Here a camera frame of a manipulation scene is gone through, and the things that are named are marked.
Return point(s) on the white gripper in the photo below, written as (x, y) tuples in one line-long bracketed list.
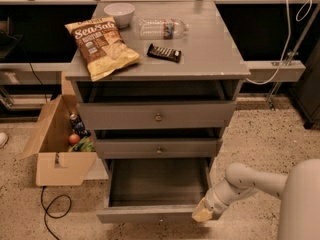
[(213, 203)]

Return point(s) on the grey bottom drawer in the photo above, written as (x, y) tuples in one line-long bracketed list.
[(154, 190)]

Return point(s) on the grey drawer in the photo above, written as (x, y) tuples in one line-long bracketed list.
[(162, 115), (154, 190), (157, 148)]

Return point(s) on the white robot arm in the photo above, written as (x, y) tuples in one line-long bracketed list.
[(299, 192)]

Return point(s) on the grey middle drawer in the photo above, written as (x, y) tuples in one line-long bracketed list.
[(157, 148)]

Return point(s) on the grey wooden drawer cabinet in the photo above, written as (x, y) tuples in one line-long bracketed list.
[(210, 69)]

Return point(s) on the grey top drawer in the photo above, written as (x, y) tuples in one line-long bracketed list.
[(162, 115)]

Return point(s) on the green snack bag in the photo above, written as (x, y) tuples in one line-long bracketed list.
[(84, 145)]

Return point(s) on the red apple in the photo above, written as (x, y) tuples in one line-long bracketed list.
[(74, 139)]

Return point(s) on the dark soda can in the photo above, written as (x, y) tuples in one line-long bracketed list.
[(77, 125)]

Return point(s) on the dark chocolate bar wrapper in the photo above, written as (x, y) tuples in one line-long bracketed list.
[(164, 53)]

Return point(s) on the open cardboard box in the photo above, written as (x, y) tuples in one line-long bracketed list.
[(49, 143)]

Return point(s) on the sea salt chips bag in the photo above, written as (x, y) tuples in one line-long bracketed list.
[(101, 46)]

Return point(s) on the clear plastic water bottle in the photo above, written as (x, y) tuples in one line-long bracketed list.
[(166, 28)]

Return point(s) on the white shoe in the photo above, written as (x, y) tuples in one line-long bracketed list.
[(3, 139)]

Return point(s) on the white bowl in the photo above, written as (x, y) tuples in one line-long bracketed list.
[(121, 12)]

